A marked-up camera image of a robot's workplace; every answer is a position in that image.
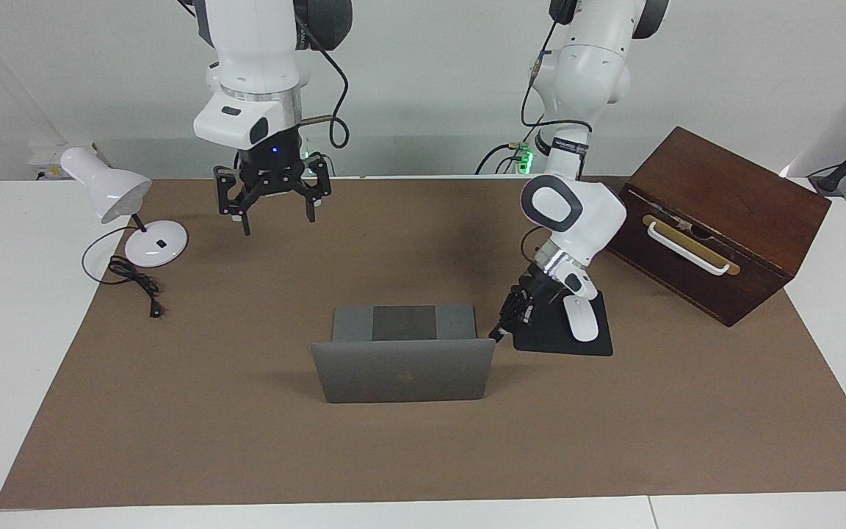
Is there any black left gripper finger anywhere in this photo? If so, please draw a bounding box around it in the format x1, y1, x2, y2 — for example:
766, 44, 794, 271
490, 289, 524, 339
496, 304, 535, 343

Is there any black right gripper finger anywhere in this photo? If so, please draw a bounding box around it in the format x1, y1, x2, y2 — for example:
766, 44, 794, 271
279, 154, 333, 223
213, 165, 272, 237

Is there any grey apple laptop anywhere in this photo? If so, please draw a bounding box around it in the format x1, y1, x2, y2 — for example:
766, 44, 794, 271
311, 304, 496, 404

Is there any black mouse pad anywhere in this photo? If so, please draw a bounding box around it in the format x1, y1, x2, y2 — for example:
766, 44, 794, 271
513, 288, 614, 357

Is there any white computer mouse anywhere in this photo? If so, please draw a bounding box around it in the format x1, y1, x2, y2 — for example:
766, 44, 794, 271
564, 294, 600, 343

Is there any white desk lamp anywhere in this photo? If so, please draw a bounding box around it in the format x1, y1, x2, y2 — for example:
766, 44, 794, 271
59, 145, 189, 269

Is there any dark brown wooden box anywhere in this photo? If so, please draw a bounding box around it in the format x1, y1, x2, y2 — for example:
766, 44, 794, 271
603, 126, 832, 328

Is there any brown table mat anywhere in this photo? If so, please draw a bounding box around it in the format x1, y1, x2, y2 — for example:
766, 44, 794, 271
0, 176, 846, 509

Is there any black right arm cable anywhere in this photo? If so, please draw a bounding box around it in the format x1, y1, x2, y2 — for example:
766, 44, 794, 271
294, 15, 351, 151

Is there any black lamp power cable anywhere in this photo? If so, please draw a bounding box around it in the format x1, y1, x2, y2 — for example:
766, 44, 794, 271
82, 224, 165, 319

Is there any black arm base cable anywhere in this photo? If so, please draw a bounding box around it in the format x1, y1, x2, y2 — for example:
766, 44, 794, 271
475, 143, 538, 176

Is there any white box handle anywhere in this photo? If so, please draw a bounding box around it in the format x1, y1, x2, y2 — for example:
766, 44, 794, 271
647, 220, 732, 276

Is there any white wall power strip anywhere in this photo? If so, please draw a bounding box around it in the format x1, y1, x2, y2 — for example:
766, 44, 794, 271
29, 143, 101, 181

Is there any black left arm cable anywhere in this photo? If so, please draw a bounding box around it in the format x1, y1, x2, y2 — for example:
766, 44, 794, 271
520, 18, 594, 267

